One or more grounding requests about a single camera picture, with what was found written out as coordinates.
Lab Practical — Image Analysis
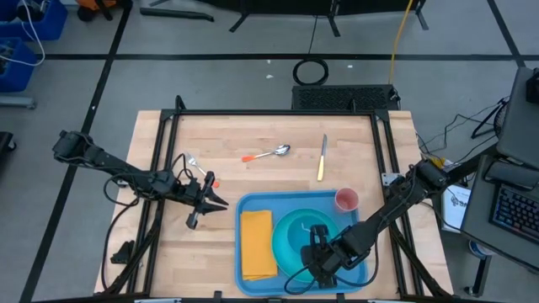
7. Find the black table clamp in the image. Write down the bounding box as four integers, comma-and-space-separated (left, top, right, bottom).
109, 239, 136, 265

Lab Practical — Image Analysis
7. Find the blue plastic bowl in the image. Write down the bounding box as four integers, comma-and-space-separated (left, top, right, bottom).
286, 216, 340, 270

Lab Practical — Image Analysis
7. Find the orange cloth napkin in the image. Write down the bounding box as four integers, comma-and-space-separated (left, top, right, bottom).
239, 209, 279, 282

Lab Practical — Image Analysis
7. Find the black monitor stand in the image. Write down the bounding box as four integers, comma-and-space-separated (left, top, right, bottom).
525, 68, 539, 105

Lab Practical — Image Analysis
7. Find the small blue storage bin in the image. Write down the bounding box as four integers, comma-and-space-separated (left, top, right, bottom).
0, 36, 39, 93

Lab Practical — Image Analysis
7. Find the white cable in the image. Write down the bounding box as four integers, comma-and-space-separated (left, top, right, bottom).
0, 0, 46, 67

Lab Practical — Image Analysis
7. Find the black left arm base cable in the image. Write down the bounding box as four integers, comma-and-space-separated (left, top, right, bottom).
100, 195, 142, 292

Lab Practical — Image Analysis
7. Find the grey floor foot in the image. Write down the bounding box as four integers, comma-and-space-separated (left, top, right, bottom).
0, 95, 37, 109

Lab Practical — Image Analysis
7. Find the black floor bar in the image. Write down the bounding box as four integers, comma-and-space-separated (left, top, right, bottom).
140, 7, 215, 23

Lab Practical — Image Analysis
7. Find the metal spoon orange handle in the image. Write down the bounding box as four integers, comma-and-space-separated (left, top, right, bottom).
241, 144, 291, 163

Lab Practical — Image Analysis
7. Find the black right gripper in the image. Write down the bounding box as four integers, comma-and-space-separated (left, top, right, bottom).
300, 226, 353, 290

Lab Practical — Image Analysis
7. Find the orange bag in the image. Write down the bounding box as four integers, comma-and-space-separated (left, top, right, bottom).
75, 0, 120, 12

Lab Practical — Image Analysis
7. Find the black chair base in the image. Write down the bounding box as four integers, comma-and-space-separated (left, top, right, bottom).
0, 130, 17, 155

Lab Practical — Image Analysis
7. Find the grey keyboard desk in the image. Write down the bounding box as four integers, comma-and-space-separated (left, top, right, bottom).
460, 154, 539, 271

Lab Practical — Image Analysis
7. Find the black perforated computer case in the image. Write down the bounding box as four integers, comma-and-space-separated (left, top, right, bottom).
291, 83, 401, 112

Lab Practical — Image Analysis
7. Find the light blue plastic tray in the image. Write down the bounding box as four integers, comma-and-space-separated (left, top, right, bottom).
234, 189, 369, 297

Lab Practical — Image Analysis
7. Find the black metal table frame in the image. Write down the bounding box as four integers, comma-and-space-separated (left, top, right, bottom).
100, 94, 455, 303

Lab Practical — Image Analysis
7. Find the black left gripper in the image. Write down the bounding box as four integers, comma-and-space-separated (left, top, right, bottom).
168, 171, 230, 230

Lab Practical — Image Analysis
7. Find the black backlit keyboard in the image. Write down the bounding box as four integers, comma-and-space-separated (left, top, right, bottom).
488, 184, 539, 245

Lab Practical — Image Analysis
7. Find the yellow hanging cable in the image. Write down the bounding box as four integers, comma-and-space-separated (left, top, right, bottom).
387, 0, 416, 85

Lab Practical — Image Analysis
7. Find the dark grey monitor desk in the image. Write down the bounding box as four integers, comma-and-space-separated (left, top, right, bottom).
495, 66, 539, 170

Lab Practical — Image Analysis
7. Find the pink plastic cup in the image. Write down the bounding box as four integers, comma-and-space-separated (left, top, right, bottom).
334, 187, 360, 213

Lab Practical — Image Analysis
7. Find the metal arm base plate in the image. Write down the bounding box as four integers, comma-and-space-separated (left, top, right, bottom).
381, 172, 405, 187

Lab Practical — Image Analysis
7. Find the white printed paper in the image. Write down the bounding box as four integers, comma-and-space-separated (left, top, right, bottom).
440, 183, 472, 232

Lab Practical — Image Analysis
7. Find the blue white roll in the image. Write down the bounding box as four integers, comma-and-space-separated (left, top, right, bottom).
467, 240, 494, 258

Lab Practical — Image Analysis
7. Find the metal knife yellow handle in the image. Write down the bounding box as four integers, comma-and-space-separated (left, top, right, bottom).
316, 133, 328, 183

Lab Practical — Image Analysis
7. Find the coiled black floor cable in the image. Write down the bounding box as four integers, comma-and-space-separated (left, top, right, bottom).
292, 57, 330, 87

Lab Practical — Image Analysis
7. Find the large blue storage bin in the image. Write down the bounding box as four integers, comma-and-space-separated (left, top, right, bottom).
0, 0, 68, 42

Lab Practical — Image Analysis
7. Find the metal fork orange handle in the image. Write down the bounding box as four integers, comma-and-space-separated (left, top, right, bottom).
185, 152, 221, 189

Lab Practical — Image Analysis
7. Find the teal plastic plate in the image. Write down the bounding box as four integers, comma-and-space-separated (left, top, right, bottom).
271, 208, 343, 284

